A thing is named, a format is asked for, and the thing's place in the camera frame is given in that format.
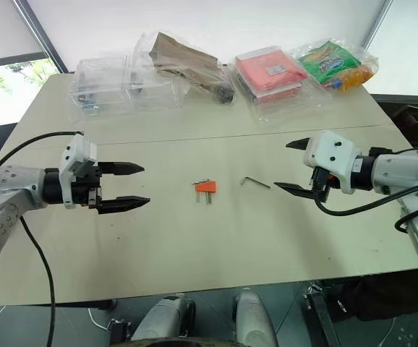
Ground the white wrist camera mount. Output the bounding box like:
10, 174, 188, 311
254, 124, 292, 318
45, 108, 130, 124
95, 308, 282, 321
303, 129, 362, 194
59, 134, 98, 210

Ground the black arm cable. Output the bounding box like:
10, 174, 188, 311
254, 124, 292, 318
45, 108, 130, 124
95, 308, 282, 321
314, 180, 418, 234
0, 130, 85, 347

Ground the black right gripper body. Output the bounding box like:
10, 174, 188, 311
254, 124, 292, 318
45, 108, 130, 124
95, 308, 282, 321
308, 166, 341, 204

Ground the clear plastic box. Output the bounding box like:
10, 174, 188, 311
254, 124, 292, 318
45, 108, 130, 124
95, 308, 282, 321
121, 53, 185, 111
69, 56, 131, 116

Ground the brown paper bag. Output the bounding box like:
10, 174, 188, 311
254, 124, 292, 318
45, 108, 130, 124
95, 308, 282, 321
148, 31, 236, 106

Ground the orange hex key holder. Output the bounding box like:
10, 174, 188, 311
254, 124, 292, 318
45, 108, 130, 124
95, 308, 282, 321
193, 179, 218, 195

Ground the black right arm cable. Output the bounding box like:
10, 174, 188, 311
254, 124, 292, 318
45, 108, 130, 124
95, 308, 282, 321
314, 180, 418, 234

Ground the green snack bag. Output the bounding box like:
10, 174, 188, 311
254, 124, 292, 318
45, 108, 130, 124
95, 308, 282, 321
291, 38, 364, 87

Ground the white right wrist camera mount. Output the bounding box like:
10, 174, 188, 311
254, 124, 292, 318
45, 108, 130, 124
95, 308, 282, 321
303, 129, 362, 194

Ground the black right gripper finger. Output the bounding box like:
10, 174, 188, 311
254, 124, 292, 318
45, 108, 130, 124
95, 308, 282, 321
285, 137, 313, 153
273, 181, 317, 200

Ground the black metal frame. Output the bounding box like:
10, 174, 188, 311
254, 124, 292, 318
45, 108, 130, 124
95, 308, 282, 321
302, 283, 343, 347

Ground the orange snack pack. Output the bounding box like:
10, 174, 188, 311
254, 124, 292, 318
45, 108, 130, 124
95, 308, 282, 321
323, 53, 380, 93

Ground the red box in clear case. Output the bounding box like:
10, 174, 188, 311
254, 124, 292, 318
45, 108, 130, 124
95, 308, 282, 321
231, 45, 326, 124

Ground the silver robot leg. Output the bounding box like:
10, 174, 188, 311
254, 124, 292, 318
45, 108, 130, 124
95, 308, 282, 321
231, 288, 279, 347
130, 292, 196, 343

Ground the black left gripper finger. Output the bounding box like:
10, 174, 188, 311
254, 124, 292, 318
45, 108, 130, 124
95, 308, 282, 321
96, 195, 151, 215
100, 161, 146, 179

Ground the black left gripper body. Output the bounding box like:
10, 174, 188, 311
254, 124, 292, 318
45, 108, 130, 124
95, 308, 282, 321
71, 162, 104, 211

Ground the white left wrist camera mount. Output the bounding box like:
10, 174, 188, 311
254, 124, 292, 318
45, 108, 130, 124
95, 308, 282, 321
59, 134, 98, 210

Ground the small metal hex key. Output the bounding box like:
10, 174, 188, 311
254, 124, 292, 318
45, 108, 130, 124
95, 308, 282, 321
239, 175, 271, 189

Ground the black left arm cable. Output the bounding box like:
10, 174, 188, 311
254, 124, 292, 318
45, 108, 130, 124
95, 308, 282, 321
0, 130, 85, 347

